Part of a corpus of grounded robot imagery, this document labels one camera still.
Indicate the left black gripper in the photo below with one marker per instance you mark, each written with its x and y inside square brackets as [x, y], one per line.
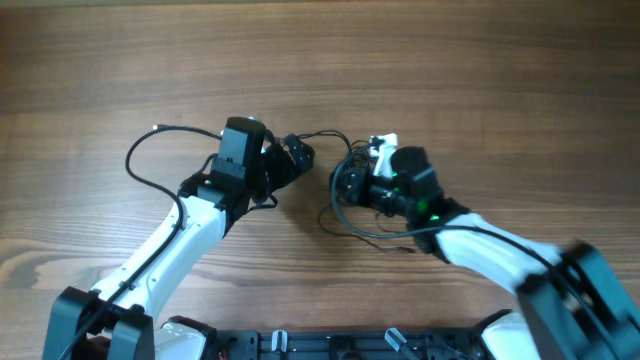
[286, 169]

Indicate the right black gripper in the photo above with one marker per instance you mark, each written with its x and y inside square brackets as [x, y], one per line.
[358, 192]

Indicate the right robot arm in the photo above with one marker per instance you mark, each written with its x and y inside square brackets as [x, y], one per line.
[571, 303]

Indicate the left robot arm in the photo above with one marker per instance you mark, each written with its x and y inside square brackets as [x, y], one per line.
[116, 318]

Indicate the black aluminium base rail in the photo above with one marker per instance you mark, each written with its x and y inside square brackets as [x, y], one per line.
[430, 344]

